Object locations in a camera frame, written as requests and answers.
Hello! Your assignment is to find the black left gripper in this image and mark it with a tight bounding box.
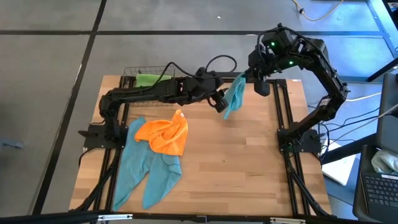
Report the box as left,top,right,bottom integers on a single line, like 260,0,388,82
178,74,230,114

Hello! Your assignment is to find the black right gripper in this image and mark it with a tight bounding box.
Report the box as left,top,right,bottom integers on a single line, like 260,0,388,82
245,45,277,98

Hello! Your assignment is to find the teal microfiber towel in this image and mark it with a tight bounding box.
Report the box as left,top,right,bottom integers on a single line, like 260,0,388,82
223,72,248,121

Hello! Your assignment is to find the orange microfiber towel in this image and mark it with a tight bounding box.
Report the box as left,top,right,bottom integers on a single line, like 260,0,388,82
134,108,189,156

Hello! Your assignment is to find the green microfiber towel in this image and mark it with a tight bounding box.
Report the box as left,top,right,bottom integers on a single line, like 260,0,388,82
135,73,172,88

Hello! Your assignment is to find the light blue microfiber towel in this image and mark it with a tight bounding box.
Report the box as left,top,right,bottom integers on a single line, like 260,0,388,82
112,116,183,212

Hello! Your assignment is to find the black bar with sensor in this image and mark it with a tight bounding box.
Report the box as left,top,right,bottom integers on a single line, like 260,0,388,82
217,70,249,79

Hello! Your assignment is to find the blue-grey floor bar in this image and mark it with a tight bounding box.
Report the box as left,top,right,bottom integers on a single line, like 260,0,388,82
341,75,384,84

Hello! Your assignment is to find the black desk edge bar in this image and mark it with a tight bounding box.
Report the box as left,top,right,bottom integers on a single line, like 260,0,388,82
320,133,379,165

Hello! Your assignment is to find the black desk leg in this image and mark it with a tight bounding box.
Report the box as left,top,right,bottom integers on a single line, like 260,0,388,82
366,57,398,83

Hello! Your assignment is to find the white board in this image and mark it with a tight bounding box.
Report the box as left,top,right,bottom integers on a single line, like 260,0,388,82
322,139,358,187

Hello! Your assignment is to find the grey monitor back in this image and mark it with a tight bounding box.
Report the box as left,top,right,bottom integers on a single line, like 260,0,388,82
375,73,398,153

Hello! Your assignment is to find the crumpled pale cloth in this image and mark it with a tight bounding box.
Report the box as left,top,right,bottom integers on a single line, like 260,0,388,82
371,149,398,175

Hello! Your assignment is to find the black laptop keyboard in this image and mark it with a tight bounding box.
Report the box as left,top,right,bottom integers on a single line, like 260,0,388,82
353,146,398,224

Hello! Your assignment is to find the orange floor cable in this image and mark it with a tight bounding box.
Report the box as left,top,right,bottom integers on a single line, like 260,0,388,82
291,0,345,22

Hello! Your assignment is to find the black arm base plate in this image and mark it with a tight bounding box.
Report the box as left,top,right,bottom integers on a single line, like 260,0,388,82
83,126,129,151
277,128,322,154

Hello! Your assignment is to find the wire mesh basket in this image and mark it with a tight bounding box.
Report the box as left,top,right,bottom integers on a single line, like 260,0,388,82
119,65,176,106

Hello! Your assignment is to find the white cable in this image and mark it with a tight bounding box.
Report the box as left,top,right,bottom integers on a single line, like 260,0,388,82
345,91,382,103

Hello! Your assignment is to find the silver bracket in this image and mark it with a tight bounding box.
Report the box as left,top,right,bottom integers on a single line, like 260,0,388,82
98,213,134,222
269,217,307,224

